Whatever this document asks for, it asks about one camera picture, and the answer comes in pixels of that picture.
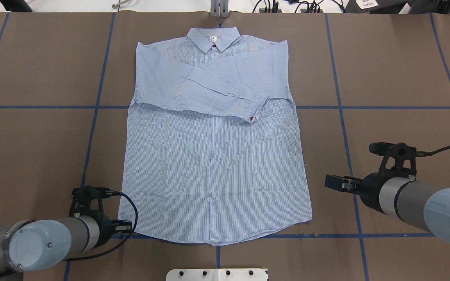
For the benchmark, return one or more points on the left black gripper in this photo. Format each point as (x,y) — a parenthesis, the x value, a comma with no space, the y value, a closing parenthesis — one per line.
(105,226)

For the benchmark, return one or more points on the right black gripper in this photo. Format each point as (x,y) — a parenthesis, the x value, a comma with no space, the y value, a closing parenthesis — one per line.
(369,188)

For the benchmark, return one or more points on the light blue striped shirt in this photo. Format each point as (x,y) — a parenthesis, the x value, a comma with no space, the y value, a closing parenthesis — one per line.
(213,150)

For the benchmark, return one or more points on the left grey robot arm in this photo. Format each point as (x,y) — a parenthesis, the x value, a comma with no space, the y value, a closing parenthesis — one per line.
(29,245)

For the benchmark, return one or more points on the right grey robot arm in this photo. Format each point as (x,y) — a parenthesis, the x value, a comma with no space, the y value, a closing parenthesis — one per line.
(421,205)

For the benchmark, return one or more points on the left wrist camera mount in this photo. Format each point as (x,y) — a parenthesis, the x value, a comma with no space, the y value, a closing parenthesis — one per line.
(88,201)

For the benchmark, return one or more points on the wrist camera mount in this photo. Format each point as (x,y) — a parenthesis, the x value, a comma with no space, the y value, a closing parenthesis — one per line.
(399,160)
(88,201)

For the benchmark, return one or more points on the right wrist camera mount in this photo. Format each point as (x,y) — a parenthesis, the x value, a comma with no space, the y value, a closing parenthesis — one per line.
(399,160)

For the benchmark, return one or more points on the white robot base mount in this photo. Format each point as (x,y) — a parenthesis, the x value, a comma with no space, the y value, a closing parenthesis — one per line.
(230,274)

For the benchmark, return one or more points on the grey aluminium frame post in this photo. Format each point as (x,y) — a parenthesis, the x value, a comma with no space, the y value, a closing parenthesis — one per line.
(219,9)

